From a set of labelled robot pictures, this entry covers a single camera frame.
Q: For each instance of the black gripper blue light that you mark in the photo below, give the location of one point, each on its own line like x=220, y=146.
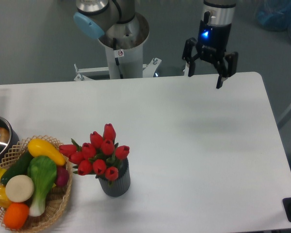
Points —
x=211, y=47

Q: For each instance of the red tulip bouquet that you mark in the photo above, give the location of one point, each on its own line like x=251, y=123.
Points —
x=102, y=156

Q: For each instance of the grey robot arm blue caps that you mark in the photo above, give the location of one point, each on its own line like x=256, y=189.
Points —
x=106, y=13

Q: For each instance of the dark grey ribbed vase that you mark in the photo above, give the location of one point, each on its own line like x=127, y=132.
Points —
x=121, y=185

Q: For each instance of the blue plastic bag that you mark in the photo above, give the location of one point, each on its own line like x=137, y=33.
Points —
x=274, y=15

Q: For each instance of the yellow squash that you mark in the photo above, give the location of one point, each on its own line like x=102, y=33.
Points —
x=41, y=147

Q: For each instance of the green bok choy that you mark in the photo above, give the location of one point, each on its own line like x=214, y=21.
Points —
x=43, y=172

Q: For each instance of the woven wicker basket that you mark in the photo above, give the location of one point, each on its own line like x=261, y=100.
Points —
x=56, y=200

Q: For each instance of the dark green cucumber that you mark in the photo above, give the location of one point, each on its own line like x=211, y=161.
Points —
x=19, y=167

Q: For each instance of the round cream white vegetable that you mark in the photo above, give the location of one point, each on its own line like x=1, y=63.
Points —
x=20, y=188

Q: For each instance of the orange fruit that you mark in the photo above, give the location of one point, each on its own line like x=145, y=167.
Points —
x=16, y=216

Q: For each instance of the yellow bell pepper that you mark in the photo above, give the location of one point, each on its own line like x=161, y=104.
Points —
x=5, y=202

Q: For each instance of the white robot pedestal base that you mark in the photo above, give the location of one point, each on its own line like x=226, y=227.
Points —
x=124, y=46

